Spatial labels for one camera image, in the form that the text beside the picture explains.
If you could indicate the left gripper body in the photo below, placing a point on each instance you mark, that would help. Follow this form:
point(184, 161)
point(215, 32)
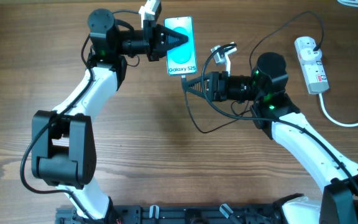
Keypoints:
point(139, 42)

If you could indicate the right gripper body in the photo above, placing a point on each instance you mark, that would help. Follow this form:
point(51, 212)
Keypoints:
point(235, 88)

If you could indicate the Galaxy smartphone with teal screen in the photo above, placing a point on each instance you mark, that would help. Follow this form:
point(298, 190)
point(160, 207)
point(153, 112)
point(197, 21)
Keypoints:
point(182, 60)

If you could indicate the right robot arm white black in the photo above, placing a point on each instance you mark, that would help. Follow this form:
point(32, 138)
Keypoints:
point(276, 115)

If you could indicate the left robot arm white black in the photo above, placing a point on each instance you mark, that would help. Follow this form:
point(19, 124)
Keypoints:
point(62, 151)

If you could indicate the white charger plug adapter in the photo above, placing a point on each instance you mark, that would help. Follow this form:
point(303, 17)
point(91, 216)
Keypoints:
point(308, 55)

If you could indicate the white power strip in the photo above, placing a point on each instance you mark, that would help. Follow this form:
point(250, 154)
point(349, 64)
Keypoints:
point(314, 74)

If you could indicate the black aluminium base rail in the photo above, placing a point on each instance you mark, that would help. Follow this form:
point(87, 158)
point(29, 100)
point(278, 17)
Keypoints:
point(135, 214)

